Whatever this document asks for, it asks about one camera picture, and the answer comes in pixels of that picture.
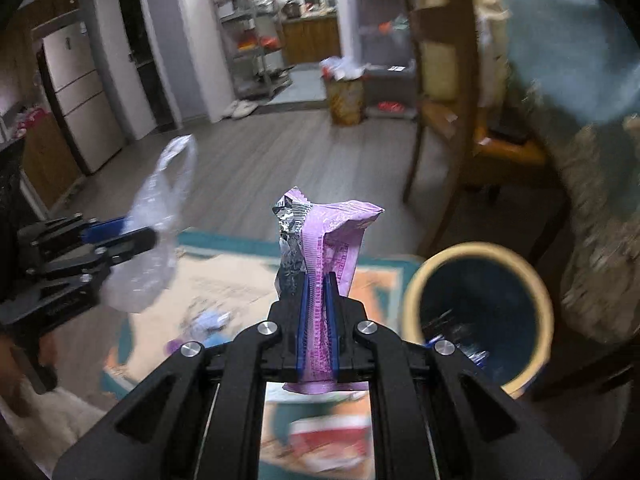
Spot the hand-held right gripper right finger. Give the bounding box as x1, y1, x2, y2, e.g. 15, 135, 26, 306
325, 271, 583, 480

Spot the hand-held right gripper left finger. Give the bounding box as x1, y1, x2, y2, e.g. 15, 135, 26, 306
52, 272, 308, 480

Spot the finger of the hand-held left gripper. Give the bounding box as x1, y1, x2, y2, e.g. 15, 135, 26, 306
30, 214, 128, 250
35, 226, 157, 283

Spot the clear plastic bag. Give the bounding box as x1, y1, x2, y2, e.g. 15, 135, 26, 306
102, 135, 198, 313

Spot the purple foil wrapper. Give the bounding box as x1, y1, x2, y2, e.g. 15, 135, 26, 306
271, 187, 386, 395

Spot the light blue face mask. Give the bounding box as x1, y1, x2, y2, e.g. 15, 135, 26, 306
190, 310, 233, 346

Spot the red floral paper bowl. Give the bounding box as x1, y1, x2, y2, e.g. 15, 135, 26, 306
287, 412, 373, 472

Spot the blue bin with yellow rim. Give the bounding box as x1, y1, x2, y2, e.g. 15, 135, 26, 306
402, 241, 555, 400

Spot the floral trash can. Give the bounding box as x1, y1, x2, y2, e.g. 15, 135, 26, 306
324, 75, 366, 127

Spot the white crumpled trash bag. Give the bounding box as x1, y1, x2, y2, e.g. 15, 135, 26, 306
320, 56, 368, 81

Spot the wooden side cabinet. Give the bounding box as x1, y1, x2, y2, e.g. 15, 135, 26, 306
20, 122, 83, 211

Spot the teal printed cushion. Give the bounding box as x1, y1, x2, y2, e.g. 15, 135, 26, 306
102, 230, 426, 480

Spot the white fluffy garment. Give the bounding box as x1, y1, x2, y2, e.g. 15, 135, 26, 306
0, 390, 106, 467

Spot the white refrigerator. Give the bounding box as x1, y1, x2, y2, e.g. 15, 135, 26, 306
32, 22, 126, 176

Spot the metal shelf rack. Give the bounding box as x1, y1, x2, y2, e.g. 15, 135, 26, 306
209, 0, 293, 101

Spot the wooden kitchen cabinet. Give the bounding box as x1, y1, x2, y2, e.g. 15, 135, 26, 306
280, 15, 343, 66

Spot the grey plastic shelf cart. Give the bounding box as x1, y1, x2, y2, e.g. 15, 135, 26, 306
355, 0, 418, 121

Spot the yellow paper bag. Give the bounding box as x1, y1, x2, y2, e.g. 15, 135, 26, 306
420, 0, 506, 107

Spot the teal lace tablecloth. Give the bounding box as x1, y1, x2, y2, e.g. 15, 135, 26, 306
495, 0, 640, 346

